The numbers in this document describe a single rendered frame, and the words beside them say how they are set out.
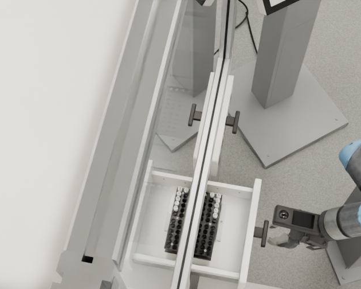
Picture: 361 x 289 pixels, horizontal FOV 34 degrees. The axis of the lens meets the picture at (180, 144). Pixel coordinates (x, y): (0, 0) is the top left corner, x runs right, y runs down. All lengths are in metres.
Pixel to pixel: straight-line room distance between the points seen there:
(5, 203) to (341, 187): 2.26
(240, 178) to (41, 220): 2.17
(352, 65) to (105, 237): 2.60
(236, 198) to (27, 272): 1.25
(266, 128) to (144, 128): 2.23
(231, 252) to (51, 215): 1.18
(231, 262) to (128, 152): 1.18
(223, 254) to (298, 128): 1.20
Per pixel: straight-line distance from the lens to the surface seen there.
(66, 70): 0.53
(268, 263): 2.50
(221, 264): 1.61
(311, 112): 2.75
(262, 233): 1.57
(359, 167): 1.44
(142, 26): 0.52
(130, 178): 0.45
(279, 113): 2.72
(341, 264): 2.53
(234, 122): 1.69
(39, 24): 0.56
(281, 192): 2.60
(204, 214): 1.59
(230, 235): 1.64
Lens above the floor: 2.40
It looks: 64 degrees down
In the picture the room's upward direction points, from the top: 3 degrees counter-clockwise
